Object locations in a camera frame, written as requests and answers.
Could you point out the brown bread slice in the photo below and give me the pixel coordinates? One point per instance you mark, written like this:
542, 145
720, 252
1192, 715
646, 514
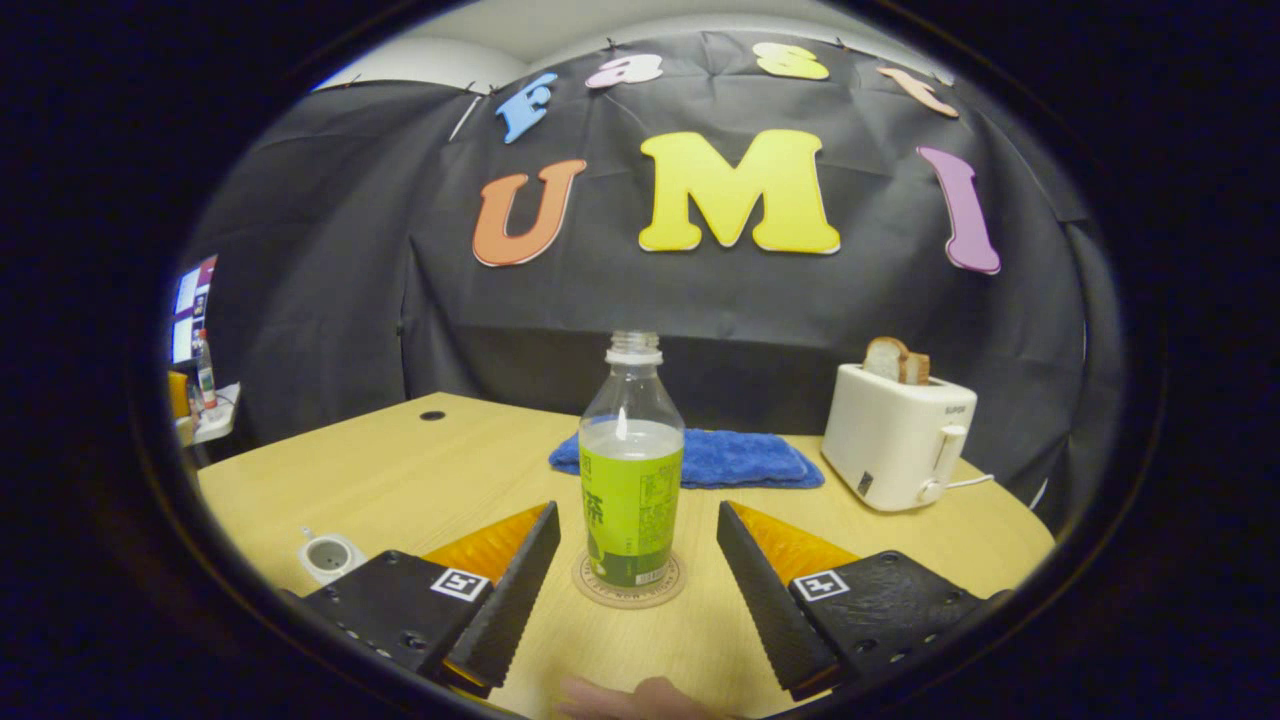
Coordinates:
918, 368

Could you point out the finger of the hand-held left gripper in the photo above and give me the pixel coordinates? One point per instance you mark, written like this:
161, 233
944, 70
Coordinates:
179, 395

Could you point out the blue towel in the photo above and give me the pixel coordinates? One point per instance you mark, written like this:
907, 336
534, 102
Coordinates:
740, 460

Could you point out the black backdrop cloth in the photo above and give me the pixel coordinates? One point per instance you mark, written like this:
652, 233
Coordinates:
700, 320

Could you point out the computer monitor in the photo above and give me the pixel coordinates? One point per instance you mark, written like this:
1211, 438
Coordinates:
192, 310

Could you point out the white side table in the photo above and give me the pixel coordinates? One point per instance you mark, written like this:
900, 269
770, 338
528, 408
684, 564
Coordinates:
215, 420

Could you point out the round brown coaster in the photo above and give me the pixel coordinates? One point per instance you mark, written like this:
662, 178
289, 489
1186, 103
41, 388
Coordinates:
630, 596

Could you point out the green label water bottle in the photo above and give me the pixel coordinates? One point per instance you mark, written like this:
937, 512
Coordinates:
632, 500

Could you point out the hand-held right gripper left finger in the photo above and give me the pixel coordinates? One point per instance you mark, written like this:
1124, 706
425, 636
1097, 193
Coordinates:
500, 610

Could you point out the light bread slice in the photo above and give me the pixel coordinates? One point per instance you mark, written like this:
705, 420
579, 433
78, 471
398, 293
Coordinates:
882, 358

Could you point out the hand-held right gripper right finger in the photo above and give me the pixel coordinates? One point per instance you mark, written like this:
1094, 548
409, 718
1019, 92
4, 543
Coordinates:
765, 610

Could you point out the white toaster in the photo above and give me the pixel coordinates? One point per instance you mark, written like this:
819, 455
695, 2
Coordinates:
890, 440

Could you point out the red cap plastic bottle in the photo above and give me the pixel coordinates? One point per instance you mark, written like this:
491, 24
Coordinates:
205, 375

